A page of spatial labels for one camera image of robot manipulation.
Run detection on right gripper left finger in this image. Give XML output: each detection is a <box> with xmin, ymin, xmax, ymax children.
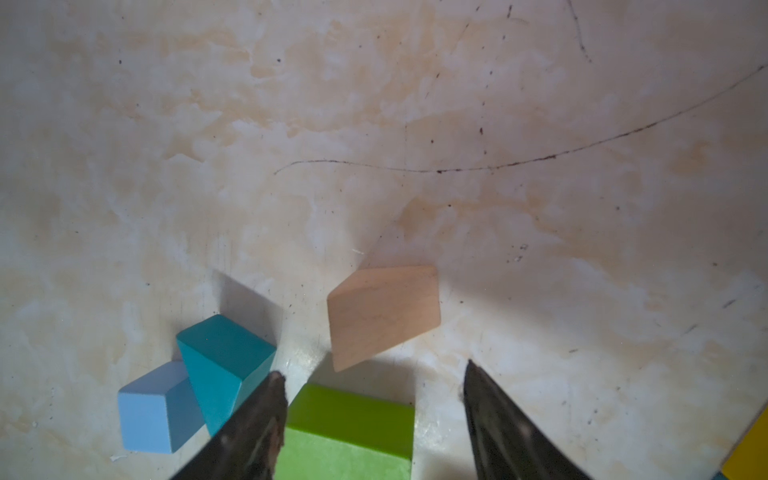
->
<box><xmin>173</xmin><ymin>371</ymin><xmax>288</xmax><ymax>480</ymax></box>

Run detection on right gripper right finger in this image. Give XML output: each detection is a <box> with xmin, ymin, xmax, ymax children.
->
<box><xmin>463</xmin><ymin>361</ymin><xmax>590</xmax><ymax>480</ymax></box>

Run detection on green block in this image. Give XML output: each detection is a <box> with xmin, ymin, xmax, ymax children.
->
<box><xmin>274</xmin><ymin>383</ymin><xmax>415</xmax><ymax>480</ymax></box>

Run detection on teal triangle block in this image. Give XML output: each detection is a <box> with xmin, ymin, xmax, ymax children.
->
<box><xmin>176</xmin><ymin>315</ymin><xmax>276</xmax><ymax>436</ymax></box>

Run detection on natural wood half round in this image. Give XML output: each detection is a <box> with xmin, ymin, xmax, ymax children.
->
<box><xmin>327</xmin><ymin>265</ymin><xmax>441</xmax><ymax>372</ymax></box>

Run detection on yellow triangle block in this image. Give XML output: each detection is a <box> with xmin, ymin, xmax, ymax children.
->
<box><xmin>721</xmin><ymin>409</ymin><xmax>768</xmax><ymax>480</ymax></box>

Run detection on light blue cube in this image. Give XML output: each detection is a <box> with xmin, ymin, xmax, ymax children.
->
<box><xmin>117</xmin><ymin>361</ymin><xmax>204</xmax><ymax>454</ymax></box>

